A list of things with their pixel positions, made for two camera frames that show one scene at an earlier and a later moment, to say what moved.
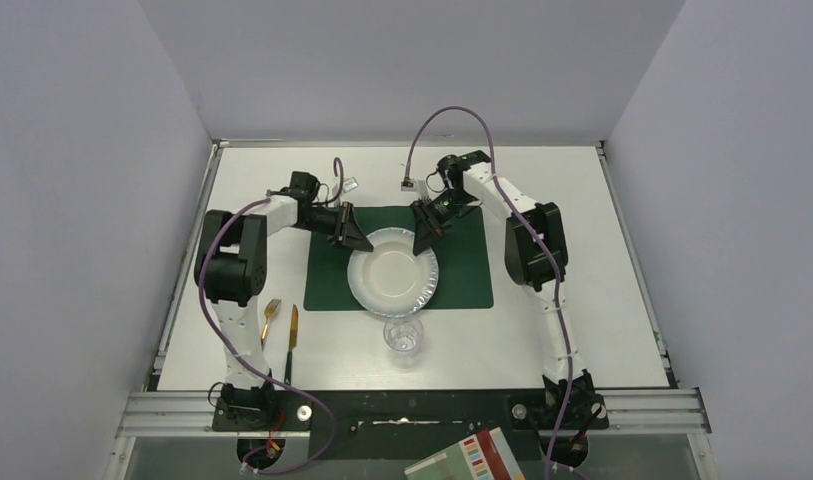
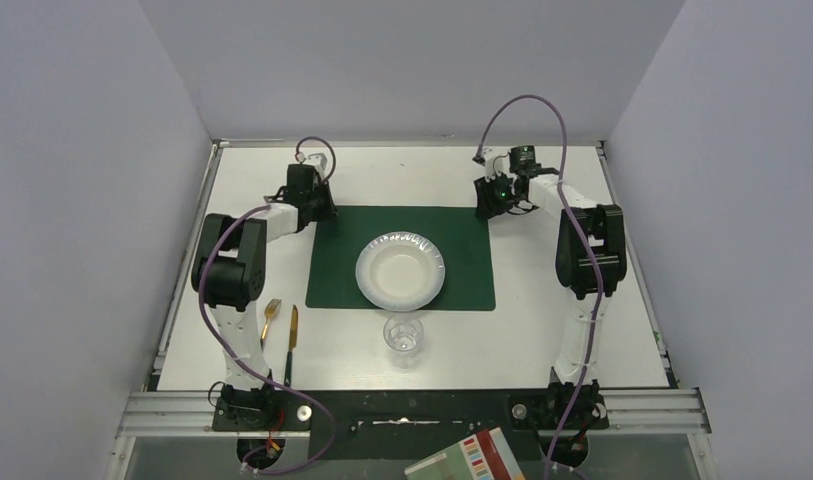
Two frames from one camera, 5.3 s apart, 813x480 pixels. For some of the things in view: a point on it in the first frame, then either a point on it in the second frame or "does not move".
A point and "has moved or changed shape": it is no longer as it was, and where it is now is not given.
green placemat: x=461 y=254 does not move
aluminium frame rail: x=673 y=411 does not move
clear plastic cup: x=403 y=336 does not move
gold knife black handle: x=292 y=344 does not move
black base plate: x=411 y=425 does not move
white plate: x=391 y=280 has moved or changed shape
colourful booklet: x=485 y=456 does not move
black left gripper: x=343 y=225 to x=320 y=208
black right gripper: x=434 y=210 to x=487 y=201
